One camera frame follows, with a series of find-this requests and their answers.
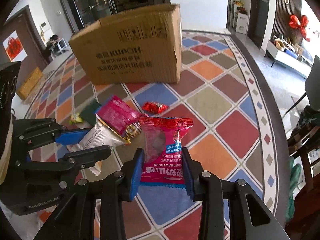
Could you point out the colourful diamond pattern tablecloth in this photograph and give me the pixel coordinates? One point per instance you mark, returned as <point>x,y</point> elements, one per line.
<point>237,131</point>

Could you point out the brown entrance door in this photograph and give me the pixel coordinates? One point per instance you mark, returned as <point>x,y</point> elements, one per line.
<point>23,25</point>

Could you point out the dark green snack packet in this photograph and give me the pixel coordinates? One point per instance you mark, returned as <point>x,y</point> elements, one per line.
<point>88,113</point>

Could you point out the gold red wrapped candy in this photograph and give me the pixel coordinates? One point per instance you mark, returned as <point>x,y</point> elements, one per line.
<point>133,130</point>

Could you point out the brown cardboard box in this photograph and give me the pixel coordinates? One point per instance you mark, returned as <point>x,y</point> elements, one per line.
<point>142,45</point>

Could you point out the black dining chair right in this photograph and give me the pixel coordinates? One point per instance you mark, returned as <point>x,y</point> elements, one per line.
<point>312,88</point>

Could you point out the red fu poster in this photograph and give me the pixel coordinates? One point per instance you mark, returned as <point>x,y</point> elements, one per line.
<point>14,48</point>

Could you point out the red bow decoration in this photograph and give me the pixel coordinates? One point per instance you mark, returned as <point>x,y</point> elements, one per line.
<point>301,24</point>

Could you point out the green round jelly snack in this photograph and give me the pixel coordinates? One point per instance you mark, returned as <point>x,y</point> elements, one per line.
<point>76,119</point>

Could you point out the wooden chair with cushion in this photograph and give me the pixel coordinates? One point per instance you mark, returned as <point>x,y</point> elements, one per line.
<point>305,138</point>

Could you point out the white shelf with items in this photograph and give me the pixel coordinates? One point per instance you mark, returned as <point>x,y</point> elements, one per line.
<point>237,16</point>

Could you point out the white low tv console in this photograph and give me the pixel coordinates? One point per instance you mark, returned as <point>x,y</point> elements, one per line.
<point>287,60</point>

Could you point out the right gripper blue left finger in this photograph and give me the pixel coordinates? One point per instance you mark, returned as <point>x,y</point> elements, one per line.
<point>120,186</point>

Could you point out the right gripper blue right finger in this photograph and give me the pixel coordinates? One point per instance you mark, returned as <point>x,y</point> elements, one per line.
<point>203,186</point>

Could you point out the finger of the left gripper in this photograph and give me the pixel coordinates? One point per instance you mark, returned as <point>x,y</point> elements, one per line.
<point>79,160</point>
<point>30,134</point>

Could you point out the silver white snack bag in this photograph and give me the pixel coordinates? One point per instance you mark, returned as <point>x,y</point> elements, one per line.
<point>99,135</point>

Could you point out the red hawthorn snack packet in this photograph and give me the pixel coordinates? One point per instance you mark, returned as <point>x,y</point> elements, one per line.
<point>163,150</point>

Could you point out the yellow woven doormat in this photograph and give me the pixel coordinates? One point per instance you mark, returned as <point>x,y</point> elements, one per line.
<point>30,82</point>

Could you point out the magenta snack packet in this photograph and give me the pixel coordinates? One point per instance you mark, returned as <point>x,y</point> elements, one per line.
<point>117,114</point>

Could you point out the person sitting in background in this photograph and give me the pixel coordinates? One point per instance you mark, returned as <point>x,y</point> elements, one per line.
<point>51,47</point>

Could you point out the small red candy wrapper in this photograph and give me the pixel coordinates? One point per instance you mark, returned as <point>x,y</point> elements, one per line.
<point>154,107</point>

